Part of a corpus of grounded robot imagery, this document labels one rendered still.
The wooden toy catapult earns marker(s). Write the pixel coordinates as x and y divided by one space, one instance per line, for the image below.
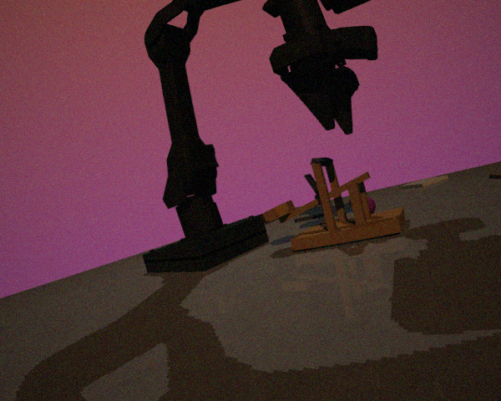
336 231

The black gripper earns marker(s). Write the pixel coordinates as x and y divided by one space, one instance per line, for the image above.
324 89

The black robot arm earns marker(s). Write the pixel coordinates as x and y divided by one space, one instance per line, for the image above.
192 164

